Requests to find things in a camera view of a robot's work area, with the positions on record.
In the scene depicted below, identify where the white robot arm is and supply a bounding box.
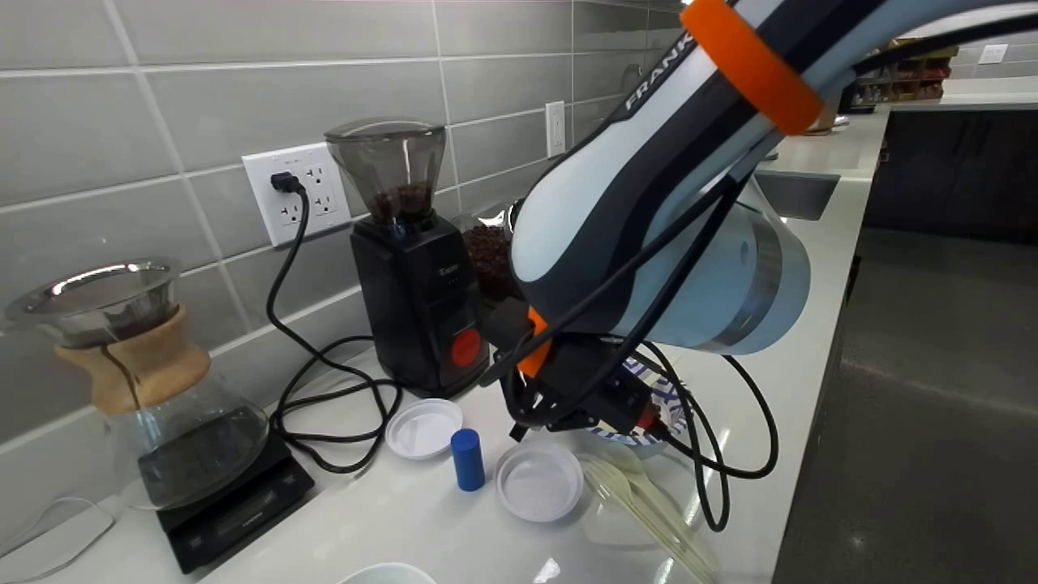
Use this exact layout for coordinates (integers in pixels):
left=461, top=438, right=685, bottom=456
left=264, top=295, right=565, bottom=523
left=492, top=0, right=1035, bottom=435

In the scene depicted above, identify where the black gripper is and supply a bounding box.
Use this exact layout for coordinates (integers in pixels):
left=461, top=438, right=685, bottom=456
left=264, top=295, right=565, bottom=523
left=480, top=309, right=653, bottom=443

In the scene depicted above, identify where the blue patterned paper plate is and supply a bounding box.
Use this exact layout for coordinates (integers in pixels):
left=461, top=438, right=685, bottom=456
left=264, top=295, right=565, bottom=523
left=624, top=356, right=687, bottom=446

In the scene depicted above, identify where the black power cord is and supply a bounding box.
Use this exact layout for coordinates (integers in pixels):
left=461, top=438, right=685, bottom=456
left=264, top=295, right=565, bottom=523
left=264, top=170, right=406, bottom=476

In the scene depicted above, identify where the white wall power outlet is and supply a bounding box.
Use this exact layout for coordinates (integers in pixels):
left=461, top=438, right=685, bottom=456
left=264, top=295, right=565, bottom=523
left=241, top=140, right=357, bottom=251

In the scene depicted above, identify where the small blue cylinder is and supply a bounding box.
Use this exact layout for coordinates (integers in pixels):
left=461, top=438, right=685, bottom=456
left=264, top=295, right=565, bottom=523
left=451, top=430, right=486, bottom=494

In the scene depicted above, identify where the white cup bottom edge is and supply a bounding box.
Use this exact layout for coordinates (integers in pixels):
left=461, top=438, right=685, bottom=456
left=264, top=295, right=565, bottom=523
left=339, top=561, right=433, bottom=584

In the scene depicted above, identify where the white lid near grinder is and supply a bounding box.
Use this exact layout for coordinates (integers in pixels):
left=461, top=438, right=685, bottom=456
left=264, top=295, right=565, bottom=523
left=387, top=398, right=465, bottom=460

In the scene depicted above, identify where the white coffee cup lid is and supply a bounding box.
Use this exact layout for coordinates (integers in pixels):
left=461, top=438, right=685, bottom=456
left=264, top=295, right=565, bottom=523
left=496, top=446, right=584, bottom=526

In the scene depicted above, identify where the kitchen sink basin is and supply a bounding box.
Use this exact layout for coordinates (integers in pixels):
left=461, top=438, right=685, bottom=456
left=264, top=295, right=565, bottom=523
left=755, top=173, right=836, bottom=222

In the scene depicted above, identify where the black coffee grinder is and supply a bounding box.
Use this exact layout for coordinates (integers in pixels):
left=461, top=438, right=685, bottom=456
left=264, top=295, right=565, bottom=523
left=324, top=119, right=489, bottom=398

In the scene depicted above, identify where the glass pour-over coffee carafe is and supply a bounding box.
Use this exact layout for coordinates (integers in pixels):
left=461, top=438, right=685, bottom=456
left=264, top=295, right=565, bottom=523
left=2, top=257, right=267, bottom=511

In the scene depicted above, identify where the black digital kitchen scale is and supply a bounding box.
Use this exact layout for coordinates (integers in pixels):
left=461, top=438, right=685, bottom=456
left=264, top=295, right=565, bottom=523
left=159, top=438, right=313, bottom=576

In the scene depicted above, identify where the clear plastic fork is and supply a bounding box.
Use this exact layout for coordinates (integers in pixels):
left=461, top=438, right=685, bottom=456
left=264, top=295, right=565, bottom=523
left=584, top=457, right=718, bottom=584

